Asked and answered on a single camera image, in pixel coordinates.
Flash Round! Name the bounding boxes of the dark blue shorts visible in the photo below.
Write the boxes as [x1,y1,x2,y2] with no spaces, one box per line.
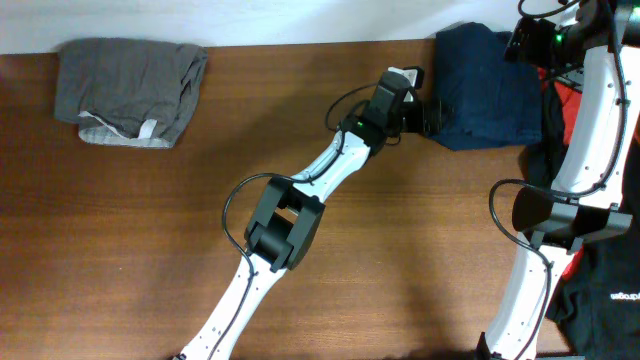
[431,22,542,151]

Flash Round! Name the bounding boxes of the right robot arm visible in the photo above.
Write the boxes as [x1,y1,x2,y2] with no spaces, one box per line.
[474,0,639,360]

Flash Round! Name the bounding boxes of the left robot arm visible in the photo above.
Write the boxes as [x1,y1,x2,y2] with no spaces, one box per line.
[177,66,434,360]

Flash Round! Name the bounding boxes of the red garment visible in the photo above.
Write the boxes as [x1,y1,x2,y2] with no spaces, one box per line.
[537,67,640,281]

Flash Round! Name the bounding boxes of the grey folded shorts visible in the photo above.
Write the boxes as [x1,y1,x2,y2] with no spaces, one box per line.
[54,38,208,149]

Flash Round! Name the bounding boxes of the black garment with logo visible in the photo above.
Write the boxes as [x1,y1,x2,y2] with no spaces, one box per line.
[524,85,639,359]

